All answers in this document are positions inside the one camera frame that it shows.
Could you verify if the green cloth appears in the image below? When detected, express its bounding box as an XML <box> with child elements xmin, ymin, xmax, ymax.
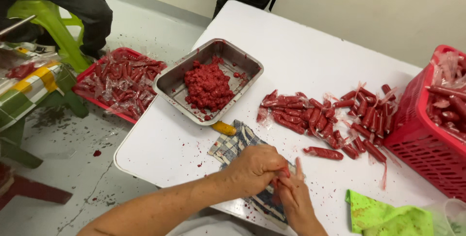
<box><xmin>345</xmin><ymin>189</ymin><xmax>435</xmax><ymax>236</ymax></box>

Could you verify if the person's right hand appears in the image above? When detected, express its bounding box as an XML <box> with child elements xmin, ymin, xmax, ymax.
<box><xmin>272</xmin><ymin>157</ymin><xmax>320</xmax><ymax>230</ymax></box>

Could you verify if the mound of red minced meat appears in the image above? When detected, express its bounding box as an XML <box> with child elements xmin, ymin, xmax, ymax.
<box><xmin>184</xmin><ymin>56</ymin><xmax>236</xmax><ymax>113</ymax></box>

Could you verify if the person's left hand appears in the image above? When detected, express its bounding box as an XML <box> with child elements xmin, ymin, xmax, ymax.
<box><xmin>226</xmin><ymin>144</ymin><xmax>292</xmax><ymax>198</ymax></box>

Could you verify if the red plastic stool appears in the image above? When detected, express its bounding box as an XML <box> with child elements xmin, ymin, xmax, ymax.
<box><xmin>0</xmin><ymin>162</ymin><xmax>74</xmax><ymax>212</ymax></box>

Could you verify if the blue checkered cloth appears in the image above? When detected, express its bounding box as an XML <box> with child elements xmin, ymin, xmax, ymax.
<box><xmin>208</xmin><ymin>120</ymin><xmax>297</xmax><ymax>226</ymax></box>

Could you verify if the rectangular metal tray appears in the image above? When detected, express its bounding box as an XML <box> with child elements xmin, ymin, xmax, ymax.
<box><xmin>152</xmin><ymin>38</ymin><xmax>264</xmax><ymax>126</ymax></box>

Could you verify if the half-wrapped red sausage stick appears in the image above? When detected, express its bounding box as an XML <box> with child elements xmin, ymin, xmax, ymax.
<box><xmin>272</xmin><ymin>167</ymin><xmax>292</xmax><ymax>190</ymax></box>

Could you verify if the dark green plastic stool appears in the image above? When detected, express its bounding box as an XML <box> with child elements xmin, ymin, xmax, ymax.
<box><xmin>0</xmin><ymin>67</ymin><xmax>90</xmax><ymax>169</ymax></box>

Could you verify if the green yellow patterned table cover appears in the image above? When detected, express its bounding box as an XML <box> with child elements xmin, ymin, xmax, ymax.
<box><xmin>0</xmin><ymin>42</ymin><xmax>78</xmax><ymax>133</ymax></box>

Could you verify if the red plastic basket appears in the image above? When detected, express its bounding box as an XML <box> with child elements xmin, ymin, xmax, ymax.
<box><xmin>383</xmin><ymin>45</ymin><xmax>466</xmax><ymax>202</ymax></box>
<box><xmin>71</xmin><ymin>47</ymin><xmax>168</xmax><ymax>125</ymax></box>

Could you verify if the metal rod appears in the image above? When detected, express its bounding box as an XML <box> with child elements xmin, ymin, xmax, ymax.
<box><xmin>0</xmin><ymin>14</ymin><xmax>37</xmax><ymax>37</ymax></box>

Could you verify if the yellow tool handle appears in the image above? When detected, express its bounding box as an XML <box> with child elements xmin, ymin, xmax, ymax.
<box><xmin>211</xmin><ymin>120</ymin><xmax>237</xmax><ymax>136</ymax></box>

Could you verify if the light green plastic chair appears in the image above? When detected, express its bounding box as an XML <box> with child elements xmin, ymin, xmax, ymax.
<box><xmin>6</xmin><ymin>0</ymin><xmax>92</xmax><ymax>73</ymax></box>

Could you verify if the clear bag of red sausages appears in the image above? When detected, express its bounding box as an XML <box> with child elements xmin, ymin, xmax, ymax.
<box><xmin>4</xmin><ymin>60</ymin><xmax>41</xmax><ymax>81</ymax></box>

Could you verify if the pile of wrapped red sausages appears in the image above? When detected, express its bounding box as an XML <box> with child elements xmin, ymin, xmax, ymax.
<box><xmin>74</xmin><ymin>49</ymin><xmax>167</xmax><ymax>121</ymax></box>
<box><xmin>256</xmin><ymin>82</ymin><xmax>399</xmax><ymax>164</ymax></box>
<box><xmin>425</xmin><ymin>51</ymin><xmax>466</xmax><ymax>143</ymax></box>

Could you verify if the clear plastic container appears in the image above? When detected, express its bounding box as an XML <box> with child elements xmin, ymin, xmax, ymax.
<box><xmin>423</xmin><ymin>198</ymin><xmax>466</xmax><ymax>236</ymax></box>

